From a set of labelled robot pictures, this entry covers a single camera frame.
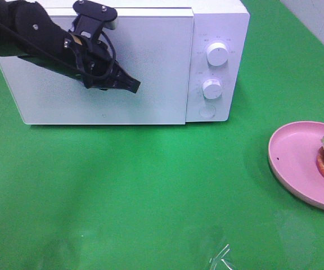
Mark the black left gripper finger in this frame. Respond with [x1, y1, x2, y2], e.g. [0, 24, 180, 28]
[105, 61, 141, 93]

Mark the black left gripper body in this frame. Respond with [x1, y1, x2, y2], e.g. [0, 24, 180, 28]
[65, 32, 116, 89]

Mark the white microwave door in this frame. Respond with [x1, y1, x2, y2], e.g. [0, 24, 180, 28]
[0, 8, 194, 125]

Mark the white timer knob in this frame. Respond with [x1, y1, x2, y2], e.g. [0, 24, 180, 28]
[202, 79, 222, 100]

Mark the round door release button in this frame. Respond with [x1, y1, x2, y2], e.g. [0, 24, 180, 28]
[199, 105, 216, 119]

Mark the pink round plate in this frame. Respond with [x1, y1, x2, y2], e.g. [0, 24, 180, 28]
[268, 121, 324, 210]

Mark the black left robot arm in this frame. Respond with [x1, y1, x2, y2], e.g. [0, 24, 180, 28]
[0, 1, 140, 93]

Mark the white microwave oven body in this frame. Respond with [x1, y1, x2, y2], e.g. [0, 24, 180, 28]
[0, 0, 251, 126]

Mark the upper white power knob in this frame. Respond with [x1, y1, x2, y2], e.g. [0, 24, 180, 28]
[206, 42, 229, 66]

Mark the black left camera cable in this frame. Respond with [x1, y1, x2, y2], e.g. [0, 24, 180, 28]
[0, 11, 117, 82]

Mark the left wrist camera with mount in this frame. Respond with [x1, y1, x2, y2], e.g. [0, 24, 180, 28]
[69, 1, 118, 43]

